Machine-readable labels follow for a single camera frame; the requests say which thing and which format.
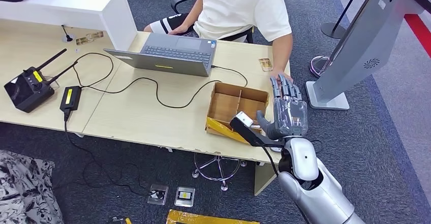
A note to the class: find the person's right hand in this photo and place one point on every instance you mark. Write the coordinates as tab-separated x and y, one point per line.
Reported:
178	30

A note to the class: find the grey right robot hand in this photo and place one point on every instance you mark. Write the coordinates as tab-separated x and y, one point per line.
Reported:
289	118

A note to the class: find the person's left hand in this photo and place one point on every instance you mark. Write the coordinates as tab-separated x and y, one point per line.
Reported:
277	72

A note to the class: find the person's right forearm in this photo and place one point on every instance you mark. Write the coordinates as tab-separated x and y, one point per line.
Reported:
193	14

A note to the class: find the person's left forearm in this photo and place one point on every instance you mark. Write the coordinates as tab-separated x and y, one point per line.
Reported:
281	52

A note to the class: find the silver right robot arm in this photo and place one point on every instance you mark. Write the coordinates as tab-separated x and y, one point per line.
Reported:
323	199

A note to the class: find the small card on desk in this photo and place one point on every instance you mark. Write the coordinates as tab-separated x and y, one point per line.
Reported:
265	65

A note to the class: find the person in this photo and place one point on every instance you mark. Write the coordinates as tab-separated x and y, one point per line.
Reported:
235	10

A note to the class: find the card in clear holder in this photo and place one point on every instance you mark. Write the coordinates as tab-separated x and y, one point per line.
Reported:
88	38

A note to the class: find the grey open laptop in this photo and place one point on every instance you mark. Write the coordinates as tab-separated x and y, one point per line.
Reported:
175	51

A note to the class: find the black office chair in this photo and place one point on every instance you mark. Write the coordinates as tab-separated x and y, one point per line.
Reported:
178	2

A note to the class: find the chrome stanchion base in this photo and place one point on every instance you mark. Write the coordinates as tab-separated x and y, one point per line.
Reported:
318	67

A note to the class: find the cardboard box with dividers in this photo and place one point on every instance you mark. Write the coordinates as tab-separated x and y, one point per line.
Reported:
225	106

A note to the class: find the beige desk leg panel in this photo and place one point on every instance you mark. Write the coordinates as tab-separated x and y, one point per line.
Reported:
262	178

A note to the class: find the grey kiosk stand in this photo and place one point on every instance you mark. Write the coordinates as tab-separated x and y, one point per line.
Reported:
357	47

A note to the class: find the chrome stool base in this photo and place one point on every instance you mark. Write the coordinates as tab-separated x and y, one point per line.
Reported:
219	167

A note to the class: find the white desk shelf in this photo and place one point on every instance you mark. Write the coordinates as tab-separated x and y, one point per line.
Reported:
84	7

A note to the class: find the small black desk microphone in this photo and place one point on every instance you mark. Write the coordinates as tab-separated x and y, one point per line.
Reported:
68	38

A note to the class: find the black power adapter yellow label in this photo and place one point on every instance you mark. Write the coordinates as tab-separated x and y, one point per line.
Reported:
70	98

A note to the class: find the closed floor socket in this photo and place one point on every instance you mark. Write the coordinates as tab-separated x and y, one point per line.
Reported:
184	197

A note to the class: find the yellow floor tape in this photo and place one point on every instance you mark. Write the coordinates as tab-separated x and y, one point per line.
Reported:
202	218

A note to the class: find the black remote controller with antennas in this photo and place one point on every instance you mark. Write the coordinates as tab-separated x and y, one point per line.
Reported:
28	93

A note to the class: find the black and yellow tool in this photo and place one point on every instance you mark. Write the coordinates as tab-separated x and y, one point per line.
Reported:
126	221

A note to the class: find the floral patterned fabric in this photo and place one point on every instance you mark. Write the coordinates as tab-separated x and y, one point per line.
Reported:
27	189

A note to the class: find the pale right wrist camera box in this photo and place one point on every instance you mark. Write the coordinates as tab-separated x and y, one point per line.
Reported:
244	119

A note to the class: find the black stanchion post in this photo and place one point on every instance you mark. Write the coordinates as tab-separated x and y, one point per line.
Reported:
332	31

